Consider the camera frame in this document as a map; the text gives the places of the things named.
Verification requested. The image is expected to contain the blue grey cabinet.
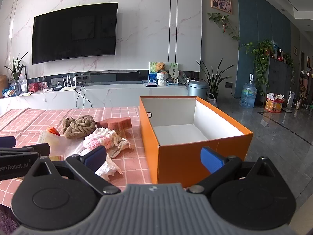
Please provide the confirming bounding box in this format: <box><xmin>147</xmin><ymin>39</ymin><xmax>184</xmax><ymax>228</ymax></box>
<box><xmin>259</xmin><ymin>56</ymin><xmax>294</xmax><ymax>103</ymax></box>

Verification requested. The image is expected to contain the beige cloth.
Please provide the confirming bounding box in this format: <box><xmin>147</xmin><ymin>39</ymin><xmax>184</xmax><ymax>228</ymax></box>
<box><xmin>106</xmin><ymin>132</ymin><xmax>131</xmax><ymax>158</ymax></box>

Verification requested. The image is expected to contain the green plant in glass vase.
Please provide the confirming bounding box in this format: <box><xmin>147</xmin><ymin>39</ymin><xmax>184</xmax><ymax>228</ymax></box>
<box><xmin>4</xmin><ymin>52</ymin><xmax>28</xmax><ymax>96</ymax></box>

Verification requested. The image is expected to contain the orange cardboard box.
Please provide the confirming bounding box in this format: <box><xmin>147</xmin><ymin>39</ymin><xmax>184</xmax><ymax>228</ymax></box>
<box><xmin>139</xmin><ymin>95</ymin><xmax>253</xmax><ymax>188</ymax></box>

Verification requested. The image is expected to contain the white photo frame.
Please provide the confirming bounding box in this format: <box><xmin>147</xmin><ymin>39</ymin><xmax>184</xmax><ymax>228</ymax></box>
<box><xmin>15</xmin><ymin>66</ymin><xmax>27</xmax><ymax>92</ymax></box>

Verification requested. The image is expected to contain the pink white crochet item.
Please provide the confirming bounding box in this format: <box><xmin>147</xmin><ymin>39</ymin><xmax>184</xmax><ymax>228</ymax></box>
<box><xmin>83</xmin><ymin>128</ymin><xmax>123</xmax><ymax>150</ymax></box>

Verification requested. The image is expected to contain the long leaf potted plant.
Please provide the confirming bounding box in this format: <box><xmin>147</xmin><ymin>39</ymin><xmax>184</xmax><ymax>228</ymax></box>
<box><xmin>196</xmin><ymin>58</ymin><xmax>235</xmax><ymax>96</ymax></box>

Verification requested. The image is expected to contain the grey metal trash can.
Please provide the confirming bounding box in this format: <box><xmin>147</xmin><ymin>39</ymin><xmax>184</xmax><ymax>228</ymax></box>
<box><xmin>187</xmin><ymin>80</ymin><xmax>208</xmax><ymax>98</ymax></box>

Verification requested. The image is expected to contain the purple fabric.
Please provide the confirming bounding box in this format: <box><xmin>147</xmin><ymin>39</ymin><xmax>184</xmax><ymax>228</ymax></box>
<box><xmin>0</xmin><ymin>207</ymin><xmax>19</xmax><ymax>235</ymax></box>

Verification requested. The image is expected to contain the framed wall photo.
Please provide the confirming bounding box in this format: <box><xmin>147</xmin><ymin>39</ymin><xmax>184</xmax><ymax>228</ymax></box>
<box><xmin>211</xmin><ymin>0</ymin><xmax>232</xmax><ymax>13</ymax></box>

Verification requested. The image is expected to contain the white router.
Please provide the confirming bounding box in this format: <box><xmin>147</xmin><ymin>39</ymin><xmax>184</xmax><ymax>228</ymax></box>
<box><xmin>61</xmin><ymin>75</ymin><xmax>77</xmax><ymax>91</ymax></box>

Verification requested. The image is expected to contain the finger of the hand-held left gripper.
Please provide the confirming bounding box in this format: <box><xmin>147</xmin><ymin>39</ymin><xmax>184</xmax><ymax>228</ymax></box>
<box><xmin>0</xmin><ymin>143</ymin><xmax>51</xmax><ymax>157</ymax></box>
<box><xmin>0</xmin><ymin>136</ymin><xmax>17</xmax><ymax>148</ymax></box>

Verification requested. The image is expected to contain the white marble console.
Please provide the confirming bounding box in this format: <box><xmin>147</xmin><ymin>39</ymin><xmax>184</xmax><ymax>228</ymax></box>
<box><xmin>0</xmin><ymin>83</ymin><xmax>203</xmax><ymax>114</ymax></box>

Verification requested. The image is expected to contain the brown towel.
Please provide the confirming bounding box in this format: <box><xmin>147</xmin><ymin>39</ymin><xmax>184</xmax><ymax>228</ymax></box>
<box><xmin>61</xmin><ymin>115</ymin><xmax>96</xmax><ymax>139</ymax></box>

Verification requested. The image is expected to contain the black cable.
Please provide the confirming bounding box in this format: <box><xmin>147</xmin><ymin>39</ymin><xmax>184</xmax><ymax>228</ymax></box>
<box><xmin>75</xmin><ymin>86</ymin><xmax>92</xmax><ymax>108</ymax></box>

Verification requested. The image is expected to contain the trailing pothos plant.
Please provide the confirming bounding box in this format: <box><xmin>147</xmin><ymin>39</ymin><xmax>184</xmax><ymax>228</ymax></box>
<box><xmin>238</xmin><ymin>40</ymin><xmax>275</xmax><ymax>96</ymax></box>

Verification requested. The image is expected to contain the hanging ivy plant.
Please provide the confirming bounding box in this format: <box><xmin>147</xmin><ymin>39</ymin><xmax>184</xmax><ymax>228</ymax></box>
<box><xmin>207</xmin><ymin>12</ymin><xmax>241</xmax><ymax>42</ymax></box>

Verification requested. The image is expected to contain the pink sponge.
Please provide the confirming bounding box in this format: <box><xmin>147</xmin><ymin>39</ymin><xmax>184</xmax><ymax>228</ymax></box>
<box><xmin>96</xmin><ymin>117</ymin><xmax>132</xmax><ymax>131</ymax></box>

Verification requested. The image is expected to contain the blue water jug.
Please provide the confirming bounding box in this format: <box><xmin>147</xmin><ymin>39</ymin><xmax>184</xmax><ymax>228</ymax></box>
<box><xmin>240</xmin><ymin>73</ymin><xmax>258</xmax><ymax>108</ymax></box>

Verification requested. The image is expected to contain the round hand fan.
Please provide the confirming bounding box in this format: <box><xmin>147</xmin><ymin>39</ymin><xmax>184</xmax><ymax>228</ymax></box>
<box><xmin>169</xmin><ymin>69</ymin><xmax>179</xmax><ymax>84</ymax></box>

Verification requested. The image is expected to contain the woven basket bag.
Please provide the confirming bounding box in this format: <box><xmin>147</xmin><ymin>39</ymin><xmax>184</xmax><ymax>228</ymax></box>
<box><xmin>207</xmin><ymin>93</ymin><xmax>218</xmax><ymax>108</ymax></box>

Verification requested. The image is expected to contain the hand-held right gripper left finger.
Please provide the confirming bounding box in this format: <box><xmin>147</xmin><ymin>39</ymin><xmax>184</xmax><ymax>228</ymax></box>
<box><xmin>23</xmin><ymin>145</ymin><xmax>121</xmax><ymax>196</ymax></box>

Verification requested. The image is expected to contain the green blue painting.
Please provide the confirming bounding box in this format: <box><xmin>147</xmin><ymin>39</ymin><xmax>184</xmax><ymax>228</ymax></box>
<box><xmin>149</xmin><ymin>62</ymin><xmax>162</xmax><ymax>84</ymax></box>

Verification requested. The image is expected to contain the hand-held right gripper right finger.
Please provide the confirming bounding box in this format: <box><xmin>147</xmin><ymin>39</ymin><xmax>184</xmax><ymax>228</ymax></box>
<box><xmin>188</xmin><ymin>146</ymin><xmax>287</xmax><ymax>197</ymax></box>

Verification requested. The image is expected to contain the white plush pot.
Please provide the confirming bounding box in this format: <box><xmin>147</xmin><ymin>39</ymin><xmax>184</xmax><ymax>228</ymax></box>
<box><xmin>156</xmin><ymin>71</ymin><xmax>169</xmax><ymax>87</ymax></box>

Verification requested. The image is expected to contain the black television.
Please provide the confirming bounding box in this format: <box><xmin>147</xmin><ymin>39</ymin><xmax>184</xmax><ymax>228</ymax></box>
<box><xmin>32</xmin><ymin>2</ymin><xmax>118</xmax><ymax>65</ymax></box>

